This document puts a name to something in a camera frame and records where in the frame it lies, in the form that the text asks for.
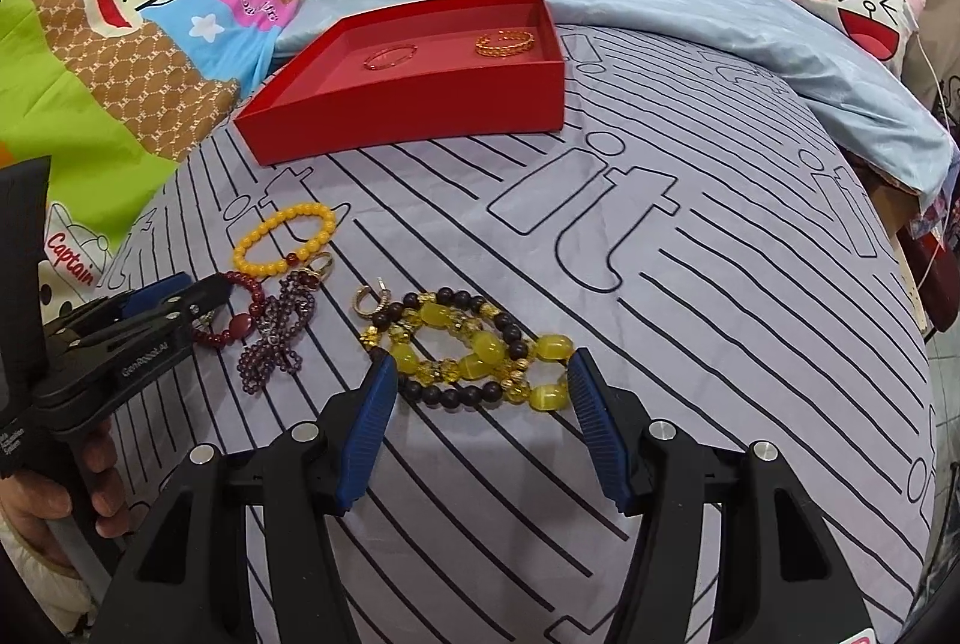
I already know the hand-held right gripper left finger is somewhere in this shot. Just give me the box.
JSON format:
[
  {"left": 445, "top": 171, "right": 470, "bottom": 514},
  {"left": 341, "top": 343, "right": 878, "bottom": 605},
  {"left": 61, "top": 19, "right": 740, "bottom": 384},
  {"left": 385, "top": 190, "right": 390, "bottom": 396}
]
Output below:
[{"left": 90, "top": 351, "right": 398, "bottom": 644}]

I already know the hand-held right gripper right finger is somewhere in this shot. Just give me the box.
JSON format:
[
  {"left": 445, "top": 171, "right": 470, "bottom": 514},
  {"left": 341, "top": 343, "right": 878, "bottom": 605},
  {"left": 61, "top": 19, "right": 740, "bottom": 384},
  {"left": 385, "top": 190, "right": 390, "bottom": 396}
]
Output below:
[{"left": 566, "top": 348, "right": 875, "bottom": 644}]

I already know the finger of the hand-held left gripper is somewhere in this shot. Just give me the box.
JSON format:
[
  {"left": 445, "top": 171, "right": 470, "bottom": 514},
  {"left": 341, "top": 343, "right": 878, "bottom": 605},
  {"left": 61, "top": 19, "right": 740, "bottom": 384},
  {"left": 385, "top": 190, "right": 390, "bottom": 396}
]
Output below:
[
  {"left": 43, "top": 274, "right": 193, "bottom": 346},
  {"left": 34, "top": 278, "right": 230, "bottom": 409}
]

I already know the dark brown bead bracelet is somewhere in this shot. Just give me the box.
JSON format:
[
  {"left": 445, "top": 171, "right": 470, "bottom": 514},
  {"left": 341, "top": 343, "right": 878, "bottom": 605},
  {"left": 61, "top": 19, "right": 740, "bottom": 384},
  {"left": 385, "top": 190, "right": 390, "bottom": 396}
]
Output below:
[{"left": 360, "top": 289, "right": 530, "bottom": 409}]

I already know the dark red bead bracelet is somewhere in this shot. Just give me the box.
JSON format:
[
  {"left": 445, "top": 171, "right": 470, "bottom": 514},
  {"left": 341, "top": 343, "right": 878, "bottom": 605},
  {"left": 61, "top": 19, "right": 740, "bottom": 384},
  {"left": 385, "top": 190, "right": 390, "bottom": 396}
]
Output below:
[{"left": 191, "top": 271, "right": 267, "bottom": 349}]

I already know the yellow round bead bracelet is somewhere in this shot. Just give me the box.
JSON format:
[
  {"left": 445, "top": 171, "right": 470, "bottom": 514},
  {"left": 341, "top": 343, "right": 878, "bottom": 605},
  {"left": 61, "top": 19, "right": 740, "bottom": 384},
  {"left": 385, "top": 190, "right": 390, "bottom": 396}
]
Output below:
[{"left": 232, "top": 203, "right": 336, "bottom": 279}]

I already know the garnet bead strand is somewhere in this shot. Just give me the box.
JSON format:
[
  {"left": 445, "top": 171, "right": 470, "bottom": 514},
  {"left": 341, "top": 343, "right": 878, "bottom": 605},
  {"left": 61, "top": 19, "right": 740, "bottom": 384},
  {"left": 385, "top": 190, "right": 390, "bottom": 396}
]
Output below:
[{"left": 238, "top": 254, "right": 336, "bottom": 394}]

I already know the yellow stone bracelet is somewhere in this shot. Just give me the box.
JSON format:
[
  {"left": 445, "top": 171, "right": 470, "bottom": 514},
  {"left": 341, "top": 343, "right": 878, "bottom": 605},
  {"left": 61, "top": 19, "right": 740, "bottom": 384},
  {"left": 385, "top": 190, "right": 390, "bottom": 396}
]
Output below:
[{"left": 390, "top": 302, "right": 575, "bottom": 414}]

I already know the red cardboard box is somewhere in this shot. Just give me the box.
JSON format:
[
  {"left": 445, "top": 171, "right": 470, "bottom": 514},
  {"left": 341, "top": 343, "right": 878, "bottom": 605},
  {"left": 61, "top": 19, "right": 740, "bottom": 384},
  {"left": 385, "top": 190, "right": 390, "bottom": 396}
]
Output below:
[{"left": 234, "top": 0, "right": 566, "bottom": 167}]

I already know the rose gold bangle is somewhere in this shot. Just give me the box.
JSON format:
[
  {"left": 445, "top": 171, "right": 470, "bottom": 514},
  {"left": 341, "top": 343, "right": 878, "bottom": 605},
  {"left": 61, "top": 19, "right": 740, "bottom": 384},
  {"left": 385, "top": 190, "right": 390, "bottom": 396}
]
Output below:
[{"left": 365, "top": 44, "right": 416, "bottom": 73}]

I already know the gold chain-link cuff bracelet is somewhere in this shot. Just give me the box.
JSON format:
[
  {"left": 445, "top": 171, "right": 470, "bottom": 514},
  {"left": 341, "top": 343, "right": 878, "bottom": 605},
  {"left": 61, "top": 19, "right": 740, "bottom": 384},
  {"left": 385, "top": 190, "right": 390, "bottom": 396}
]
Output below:
[{"left": 475, "top": 29, "right": 535, "bottom": 61}]

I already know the person's left forearm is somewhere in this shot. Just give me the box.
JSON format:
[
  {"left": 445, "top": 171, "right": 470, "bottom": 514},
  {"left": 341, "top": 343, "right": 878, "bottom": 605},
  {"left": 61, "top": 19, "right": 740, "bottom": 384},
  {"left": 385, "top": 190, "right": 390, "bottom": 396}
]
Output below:
[{"left": 0, "top": 509, "right": 85, "bottom": 615}]

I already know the person's left hand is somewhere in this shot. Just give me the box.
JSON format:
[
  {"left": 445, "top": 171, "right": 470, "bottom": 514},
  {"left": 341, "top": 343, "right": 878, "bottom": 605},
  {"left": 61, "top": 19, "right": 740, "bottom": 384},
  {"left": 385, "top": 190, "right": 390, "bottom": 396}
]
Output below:
[{"left": 0, "top": 419, "right": 130, "bottom": 566}]

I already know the white cartoon cushion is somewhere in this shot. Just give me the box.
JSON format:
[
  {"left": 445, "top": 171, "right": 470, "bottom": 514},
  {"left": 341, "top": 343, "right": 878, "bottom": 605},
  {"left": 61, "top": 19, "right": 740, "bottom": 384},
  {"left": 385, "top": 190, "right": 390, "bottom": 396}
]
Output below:
[{"left": 37, "top": 201, "right": 128, "bottom": 322}]

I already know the cartoon monkey blanket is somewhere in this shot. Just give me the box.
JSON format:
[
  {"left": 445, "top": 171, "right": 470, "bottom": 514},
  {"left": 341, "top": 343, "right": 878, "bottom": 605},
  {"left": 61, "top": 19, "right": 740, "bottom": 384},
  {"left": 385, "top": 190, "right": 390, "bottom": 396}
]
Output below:
[{"left": 0, "top": 0, "right": 353, "bottom": 315}]

